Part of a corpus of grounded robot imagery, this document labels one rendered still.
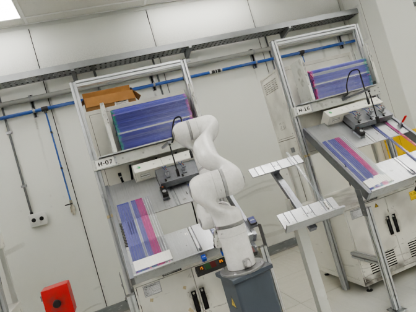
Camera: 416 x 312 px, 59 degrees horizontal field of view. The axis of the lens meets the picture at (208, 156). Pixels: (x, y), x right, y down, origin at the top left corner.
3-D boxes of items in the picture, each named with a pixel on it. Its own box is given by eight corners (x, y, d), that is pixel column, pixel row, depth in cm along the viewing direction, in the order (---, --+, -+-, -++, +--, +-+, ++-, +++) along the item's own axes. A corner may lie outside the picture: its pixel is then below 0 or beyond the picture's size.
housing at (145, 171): (207, 168, 253) (207, 153, 244) (137, 189, 240) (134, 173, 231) (203, 161, 259) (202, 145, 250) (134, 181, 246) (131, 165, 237)
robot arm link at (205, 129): (212, 207, 154) (249, 195, 155) (208, 188, 145) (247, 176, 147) (186, 134, 190) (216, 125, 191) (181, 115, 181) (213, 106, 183)
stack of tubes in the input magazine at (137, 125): (197, 130, 245) (186, 91, 246) (121, 150, 232) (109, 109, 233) (193, 133, 258) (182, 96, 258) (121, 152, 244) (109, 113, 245)
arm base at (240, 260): (273, 263, 148) (260, 218, 149) (232, 281, 141) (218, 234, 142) (251, 257, 166) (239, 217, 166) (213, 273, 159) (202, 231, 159)
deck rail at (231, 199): (256, 240, 205) (257, 233, 201) (252, 241, 204) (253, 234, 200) (208, 163, 256) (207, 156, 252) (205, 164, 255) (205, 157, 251)
